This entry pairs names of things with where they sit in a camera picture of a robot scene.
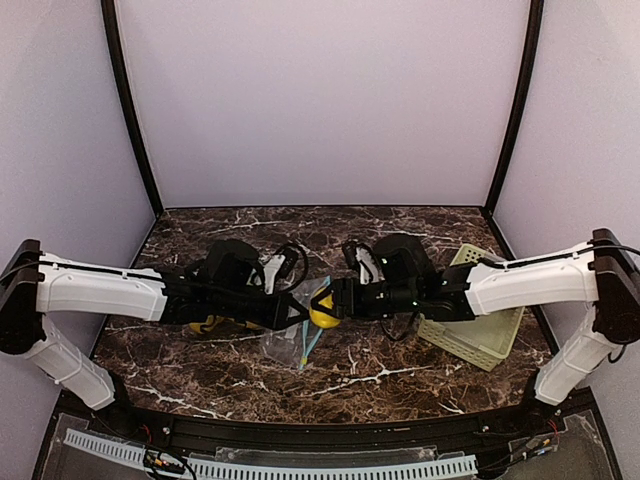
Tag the right black frame post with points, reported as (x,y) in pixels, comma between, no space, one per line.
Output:
(525,73)

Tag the black frame post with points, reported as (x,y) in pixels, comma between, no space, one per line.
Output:
(125,95)
(525,73)

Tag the yellow toy lemon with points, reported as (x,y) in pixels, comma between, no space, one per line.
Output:
(321,310)

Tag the pale green plastic basket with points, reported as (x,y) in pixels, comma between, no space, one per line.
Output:
(484,342)

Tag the white slotted cable duct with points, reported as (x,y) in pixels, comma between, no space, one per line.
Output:
(154,462)

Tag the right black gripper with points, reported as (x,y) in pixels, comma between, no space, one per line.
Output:
(341,298)

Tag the yellow toy pear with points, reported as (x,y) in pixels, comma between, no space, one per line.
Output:
(248,325)

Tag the black front table rail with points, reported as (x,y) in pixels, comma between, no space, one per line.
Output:
(470,432)

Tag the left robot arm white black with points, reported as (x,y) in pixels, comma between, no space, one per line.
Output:
(230,282)

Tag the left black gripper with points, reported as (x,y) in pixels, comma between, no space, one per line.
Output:
(276,310)

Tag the left black frame post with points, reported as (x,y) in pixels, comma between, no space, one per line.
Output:
(125,95)

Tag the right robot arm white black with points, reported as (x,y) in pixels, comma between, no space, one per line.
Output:
(397,277)

